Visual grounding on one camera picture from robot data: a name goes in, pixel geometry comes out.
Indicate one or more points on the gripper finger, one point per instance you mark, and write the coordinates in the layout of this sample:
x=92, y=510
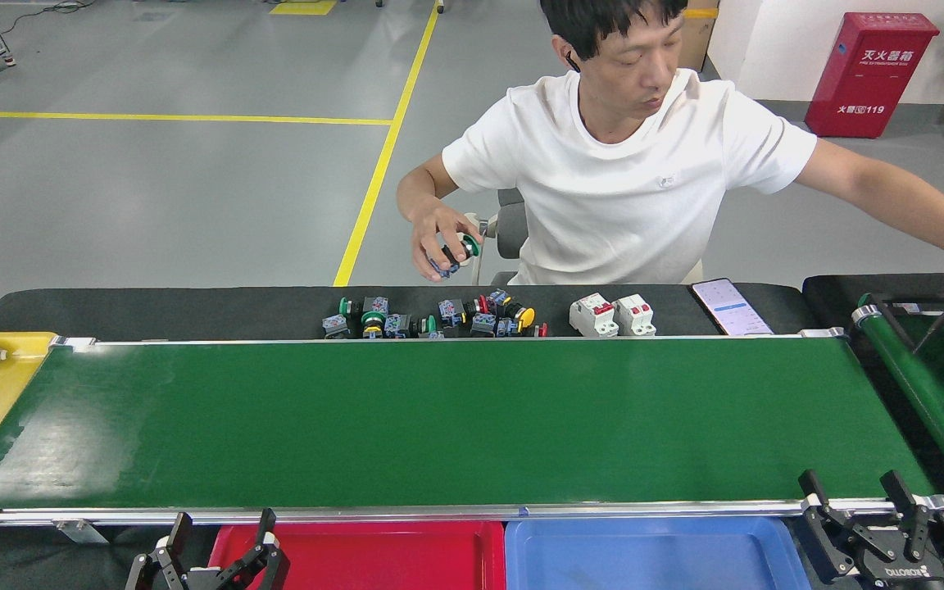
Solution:
x=152, y=565
x=837, y=541
x=255, y=565
x=927, y=533

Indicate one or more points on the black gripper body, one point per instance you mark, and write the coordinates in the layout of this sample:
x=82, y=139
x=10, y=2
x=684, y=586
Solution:
x=906, y=576

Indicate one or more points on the white circuit breaker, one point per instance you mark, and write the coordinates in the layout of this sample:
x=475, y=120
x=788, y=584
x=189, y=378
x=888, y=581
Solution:
x=593, y=319
x=636, y=318

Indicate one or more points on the red plastic tray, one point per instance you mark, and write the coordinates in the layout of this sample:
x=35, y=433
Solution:
x=374, y=557

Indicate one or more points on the short green conveyor belt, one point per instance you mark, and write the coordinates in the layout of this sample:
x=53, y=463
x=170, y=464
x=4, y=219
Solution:
x=923, y=385

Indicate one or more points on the blue plastic tray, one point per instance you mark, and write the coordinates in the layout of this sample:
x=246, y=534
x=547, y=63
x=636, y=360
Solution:
x=644, y=557

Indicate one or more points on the long green conveyor belt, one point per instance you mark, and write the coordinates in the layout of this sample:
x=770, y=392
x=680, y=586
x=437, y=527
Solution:
x=439, y=426

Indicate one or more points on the person's right hand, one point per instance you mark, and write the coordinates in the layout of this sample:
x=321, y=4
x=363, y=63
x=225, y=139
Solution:
x=431, y=229

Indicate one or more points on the smartphone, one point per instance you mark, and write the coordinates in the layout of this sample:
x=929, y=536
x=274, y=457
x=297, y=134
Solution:
x=730, y=307

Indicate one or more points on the person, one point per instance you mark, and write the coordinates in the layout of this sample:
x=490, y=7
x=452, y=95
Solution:
x=628, y=188

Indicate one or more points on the grey office chair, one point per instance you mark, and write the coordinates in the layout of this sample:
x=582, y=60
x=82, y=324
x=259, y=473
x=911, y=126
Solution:
x=511, y=233

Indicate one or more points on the red fire extinguisher cabinet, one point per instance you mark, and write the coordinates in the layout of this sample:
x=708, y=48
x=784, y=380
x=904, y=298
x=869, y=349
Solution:
x=869, y=74

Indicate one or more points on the cardboard box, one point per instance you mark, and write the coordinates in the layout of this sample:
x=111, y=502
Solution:
x=697, y=37

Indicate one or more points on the black blue push button switch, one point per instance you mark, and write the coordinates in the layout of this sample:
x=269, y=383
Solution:
x=397, y=325

